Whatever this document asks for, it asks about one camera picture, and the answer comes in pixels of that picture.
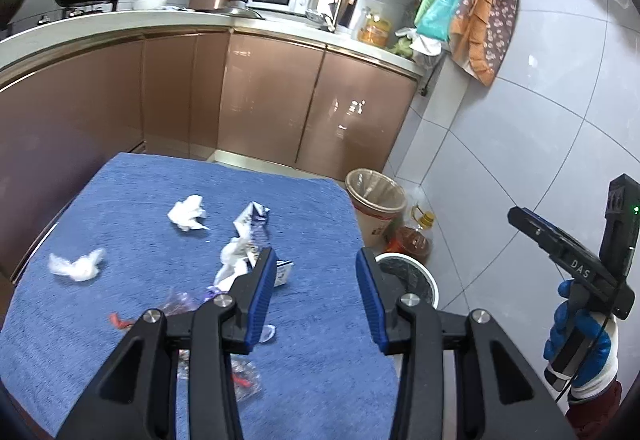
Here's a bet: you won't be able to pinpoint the teal plastic bag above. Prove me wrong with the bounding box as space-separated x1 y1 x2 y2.
414 0 461 42

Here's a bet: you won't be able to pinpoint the small white tissue wad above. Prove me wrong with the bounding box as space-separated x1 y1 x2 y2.
48 248 105 283

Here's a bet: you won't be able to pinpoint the blue towel table cover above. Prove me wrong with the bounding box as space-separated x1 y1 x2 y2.
1 154 397 439

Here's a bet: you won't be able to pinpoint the white blue crumpled carton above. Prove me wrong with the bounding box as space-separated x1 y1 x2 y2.
206 202 271 299

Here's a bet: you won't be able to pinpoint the white round trash can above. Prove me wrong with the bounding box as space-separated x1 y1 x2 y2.
375 252 439 309

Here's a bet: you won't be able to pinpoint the white crumpled tissue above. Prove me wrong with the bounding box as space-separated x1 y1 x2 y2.
167 194 207 232

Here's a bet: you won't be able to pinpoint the chrome kitchen faucet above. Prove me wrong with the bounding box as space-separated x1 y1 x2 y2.
305 0 343 33

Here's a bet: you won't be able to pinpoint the orange brown patterned apron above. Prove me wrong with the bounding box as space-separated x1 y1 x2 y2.
449 0 520 87

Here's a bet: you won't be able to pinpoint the clear red candy wrappers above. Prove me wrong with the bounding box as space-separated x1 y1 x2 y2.
110 292 262 408

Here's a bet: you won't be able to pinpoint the brown kitchen cabinets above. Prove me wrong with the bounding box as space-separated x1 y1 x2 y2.
1 30 418 277

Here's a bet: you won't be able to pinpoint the blue white gloved right hand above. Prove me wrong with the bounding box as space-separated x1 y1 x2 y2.
544 281 620 403

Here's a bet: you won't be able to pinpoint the yellow capped cooking oil bottle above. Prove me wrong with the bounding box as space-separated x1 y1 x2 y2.
385 204 435 266

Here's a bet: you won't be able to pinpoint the beige lined trash bin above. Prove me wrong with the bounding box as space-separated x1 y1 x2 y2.
345 168 407 247

